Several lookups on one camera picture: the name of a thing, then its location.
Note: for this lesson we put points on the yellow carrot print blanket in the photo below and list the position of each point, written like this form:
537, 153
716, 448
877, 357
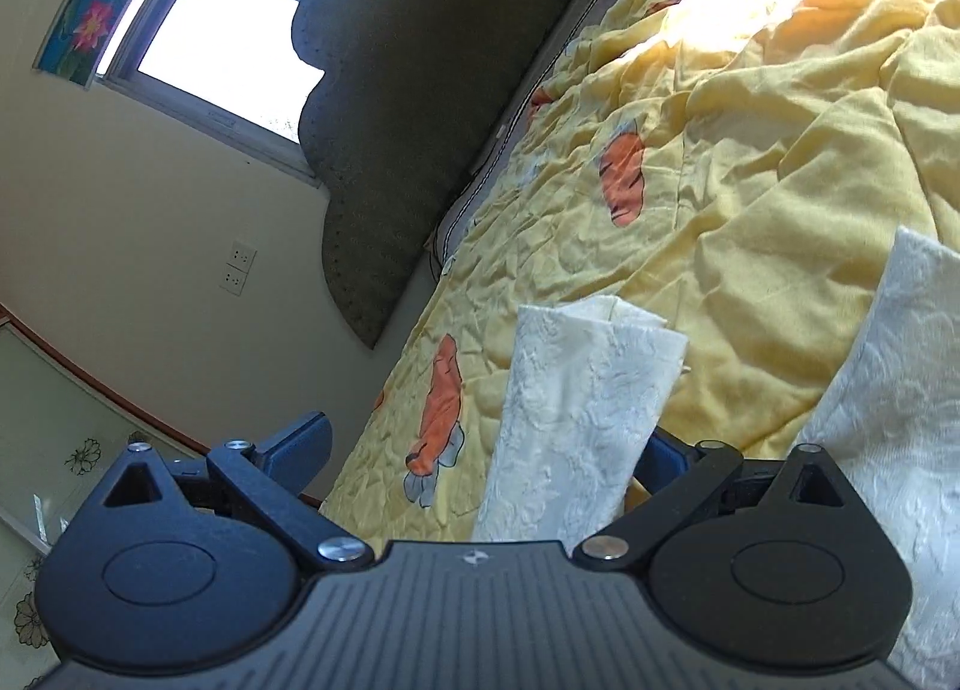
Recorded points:
750, 210

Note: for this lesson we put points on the lotus print curtain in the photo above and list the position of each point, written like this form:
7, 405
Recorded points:
90, 22

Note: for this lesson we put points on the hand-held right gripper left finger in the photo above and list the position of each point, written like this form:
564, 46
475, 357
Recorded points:
298, 450

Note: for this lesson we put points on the white wall socket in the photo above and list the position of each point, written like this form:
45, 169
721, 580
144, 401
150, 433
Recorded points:
243, 256
233, 281

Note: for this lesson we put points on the window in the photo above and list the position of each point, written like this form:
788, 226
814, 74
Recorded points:
217, 37

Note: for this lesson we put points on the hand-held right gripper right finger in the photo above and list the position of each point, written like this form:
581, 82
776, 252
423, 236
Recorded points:
667, 461

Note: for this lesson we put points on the green cloud-shaped headboard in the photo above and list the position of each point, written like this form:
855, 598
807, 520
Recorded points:
420, 97

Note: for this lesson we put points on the white towel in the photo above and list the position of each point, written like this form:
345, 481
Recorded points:
570, 420

